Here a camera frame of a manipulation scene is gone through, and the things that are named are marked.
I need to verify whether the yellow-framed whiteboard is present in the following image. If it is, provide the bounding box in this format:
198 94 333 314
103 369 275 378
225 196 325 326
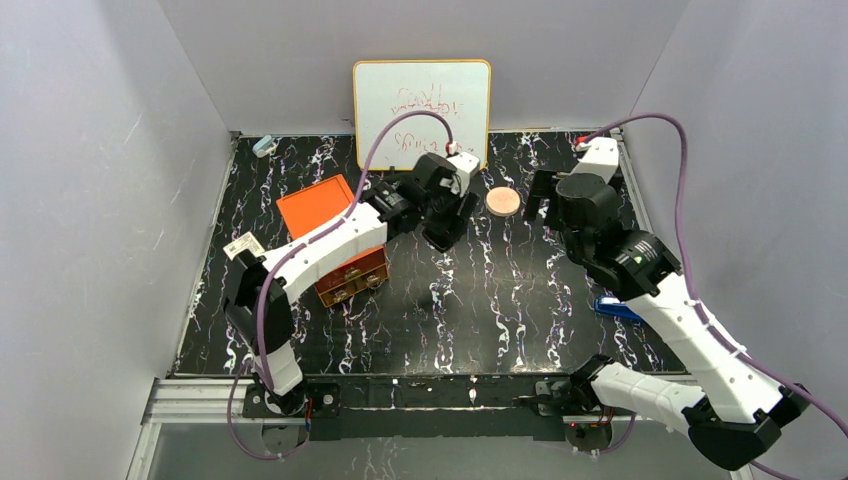
353 59 492 171

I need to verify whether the large round beige puff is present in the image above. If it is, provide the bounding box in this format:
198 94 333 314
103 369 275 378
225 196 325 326
485 187 521 217

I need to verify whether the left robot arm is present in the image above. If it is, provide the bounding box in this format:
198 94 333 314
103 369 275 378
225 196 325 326
222 152 481 396

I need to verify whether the light blue eraser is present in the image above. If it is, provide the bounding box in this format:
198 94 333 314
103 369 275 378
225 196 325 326
252 135 277 158

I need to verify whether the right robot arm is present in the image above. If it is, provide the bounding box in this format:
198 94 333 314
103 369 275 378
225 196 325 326
524 137 808 470

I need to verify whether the blue stapler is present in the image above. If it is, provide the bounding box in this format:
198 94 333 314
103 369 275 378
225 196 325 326
593 295 642 322

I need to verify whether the orange drawer organizer box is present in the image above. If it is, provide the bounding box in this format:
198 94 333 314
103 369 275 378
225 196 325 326
263 174 389 307

